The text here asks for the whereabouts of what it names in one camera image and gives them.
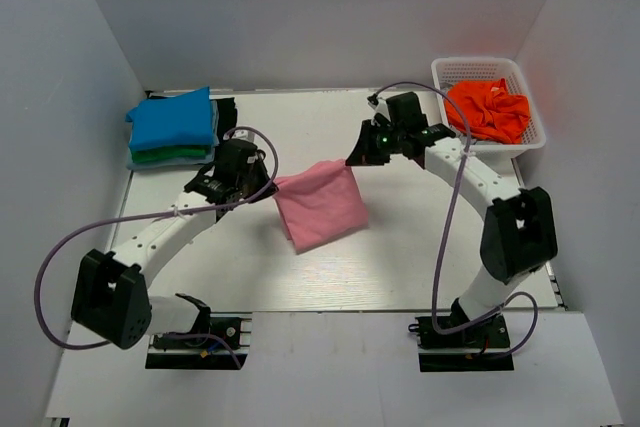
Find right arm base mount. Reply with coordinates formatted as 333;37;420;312
408;315;514;373

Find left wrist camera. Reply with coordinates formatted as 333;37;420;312
225;129;255;143

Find orange t shirt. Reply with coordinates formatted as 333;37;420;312
447;78;531;144

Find light blue folded t shirt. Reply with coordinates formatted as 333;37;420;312
127;101;217;171

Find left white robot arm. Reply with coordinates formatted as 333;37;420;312
71;138;277;349

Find white plastic basket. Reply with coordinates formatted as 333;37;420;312
431;57;546;159

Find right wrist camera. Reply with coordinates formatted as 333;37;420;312
367;94;390;124

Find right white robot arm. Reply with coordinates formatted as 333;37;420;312
346;92;558;346

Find grey t shirt in basket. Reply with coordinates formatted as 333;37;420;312
439;97;479;146

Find black folded t shirt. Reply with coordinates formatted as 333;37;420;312
212;97;238;160

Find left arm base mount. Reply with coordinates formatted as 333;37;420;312
145;313;252;371

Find green folded t shirt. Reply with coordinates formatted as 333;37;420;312
131;145;211;164

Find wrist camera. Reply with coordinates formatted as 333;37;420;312
225;129;255;143
367;94;390;124

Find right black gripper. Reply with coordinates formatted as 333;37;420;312
347;119;405;167

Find pink t shirt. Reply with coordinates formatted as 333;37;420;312
274;159;369;254

